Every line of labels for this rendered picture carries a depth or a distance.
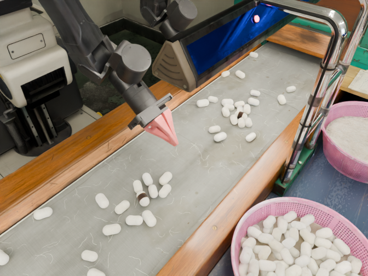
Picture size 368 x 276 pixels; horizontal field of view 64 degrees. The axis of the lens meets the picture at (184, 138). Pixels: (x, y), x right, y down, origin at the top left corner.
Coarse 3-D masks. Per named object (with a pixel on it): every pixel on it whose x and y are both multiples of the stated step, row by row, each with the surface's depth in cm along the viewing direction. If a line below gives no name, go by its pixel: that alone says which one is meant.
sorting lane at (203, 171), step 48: (192, 96) 93; (240, 96) 93; (288, 96) 93; (144, 144) 78; (192, 144) 78; (240, 144) 78; (96, 192) 67; (192, 192) 67; (0, 240) 59; (48, 240) 59; (96, 240) 59; (144, 240) 59
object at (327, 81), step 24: (264, 0) 51; (288, 0) 49; (360, 0) 55; (336, 24) 45; (360, 24) 56; (336, 48) 47; (336, 72) 61; (312, 96) 55; (312, 120) 58; (312, 144) 79; (288, 168) 68
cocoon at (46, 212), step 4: (44, 208) 62; (48, 208) 62; (36, 212) 61; (40, 212) 61; (44, 212) 61; (48, 212) 61; (52, 212) 62; (36, 216) 60; (40, 216) 61; (44, 216) 61; (48, 216) 62
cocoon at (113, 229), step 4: (112, 224) 59; (116, 224) 59; (104, 228) 58; (108, 228) 58; (112, 228) 58; (116, 228) 58; (120, 228) 59; (104, 232) 58; (108, 232) 58; (112, 232) 58; (116, 232) 58
